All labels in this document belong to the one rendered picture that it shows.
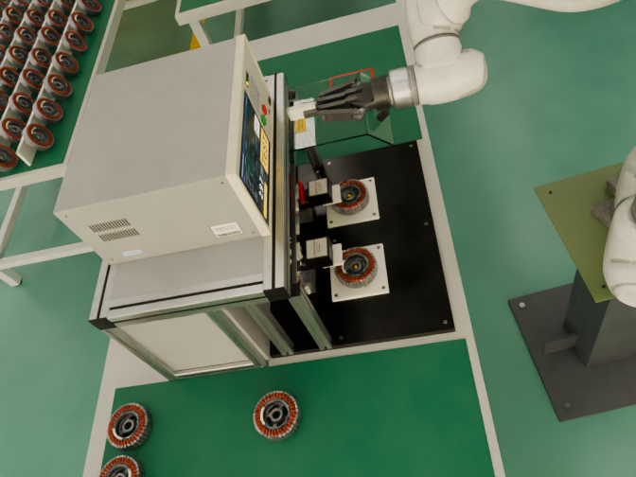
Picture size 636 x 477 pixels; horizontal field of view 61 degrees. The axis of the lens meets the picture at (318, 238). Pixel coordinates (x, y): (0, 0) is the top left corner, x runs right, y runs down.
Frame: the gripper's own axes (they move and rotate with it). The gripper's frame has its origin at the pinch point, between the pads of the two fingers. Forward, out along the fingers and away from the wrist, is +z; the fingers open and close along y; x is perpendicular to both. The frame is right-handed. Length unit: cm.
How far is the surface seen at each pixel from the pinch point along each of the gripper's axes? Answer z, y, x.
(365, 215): -6.9, -2.4, -39.9
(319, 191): 4.2, 2.0, -31.0
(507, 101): -74, 112, -118
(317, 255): 4.4, -22.6, -26.1
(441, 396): -19, -55, -43
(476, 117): -58, 106, -118
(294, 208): 6.5, -16.7, -13.9
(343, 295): 1.4, -27.2, -40.0
